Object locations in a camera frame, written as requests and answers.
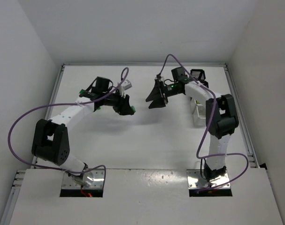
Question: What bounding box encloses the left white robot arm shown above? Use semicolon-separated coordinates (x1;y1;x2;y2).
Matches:
31;77;135;178

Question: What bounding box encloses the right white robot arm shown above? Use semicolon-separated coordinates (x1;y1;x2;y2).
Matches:
146;67;239;181

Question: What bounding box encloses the white mesh container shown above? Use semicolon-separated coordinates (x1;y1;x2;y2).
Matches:
190;98;203;111
193;106;206;127

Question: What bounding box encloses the near white mesh container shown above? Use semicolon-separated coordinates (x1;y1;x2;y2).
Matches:
193;106;206;127

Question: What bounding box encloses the far black mesh container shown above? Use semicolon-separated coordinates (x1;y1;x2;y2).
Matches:
190;69;206;82

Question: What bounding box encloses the black mesh container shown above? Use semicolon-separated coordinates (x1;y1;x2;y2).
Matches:
190;69;206;82
200;80;209;88

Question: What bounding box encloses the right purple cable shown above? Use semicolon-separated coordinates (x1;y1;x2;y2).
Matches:
157;54;249;191

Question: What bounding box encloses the purple cable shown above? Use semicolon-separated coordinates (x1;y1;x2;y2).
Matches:
7;67;130;175
157;54;249;191

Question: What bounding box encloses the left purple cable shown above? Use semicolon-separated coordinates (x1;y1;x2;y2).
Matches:
7;67;130;175

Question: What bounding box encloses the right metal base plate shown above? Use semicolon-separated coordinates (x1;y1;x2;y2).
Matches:
187;170;231;189

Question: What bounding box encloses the metal base plate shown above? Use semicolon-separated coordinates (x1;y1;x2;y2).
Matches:
187;170;231;189
62;169;104;190

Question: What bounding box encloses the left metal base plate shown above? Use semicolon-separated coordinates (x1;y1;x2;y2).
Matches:
62;169;104;190

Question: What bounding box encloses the right aluminium frame rail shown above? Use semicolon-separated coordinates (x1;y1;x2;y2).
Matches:
224;64;260;168

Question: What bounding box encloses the aluminium frame rail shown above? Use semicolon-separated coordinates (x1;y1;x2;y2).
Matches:
224;64;260;168
0;64;65;225

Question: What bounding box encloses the left aluminium frame rail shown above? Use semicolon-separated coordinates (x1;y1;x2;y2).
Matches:
0;64;65;225

